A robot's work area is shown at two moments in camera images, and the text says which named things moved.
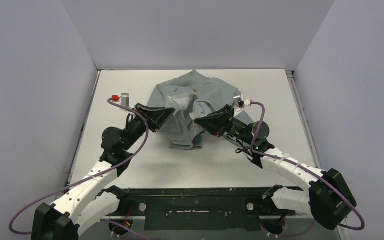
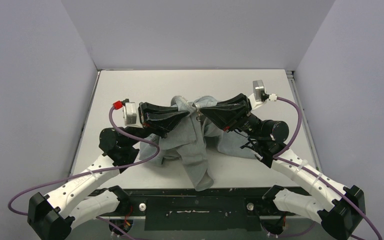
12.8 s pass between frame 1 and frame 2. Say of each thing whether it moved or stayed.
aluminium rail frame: stayed
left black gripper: stayed
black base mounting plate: stayed
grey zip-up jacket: moved
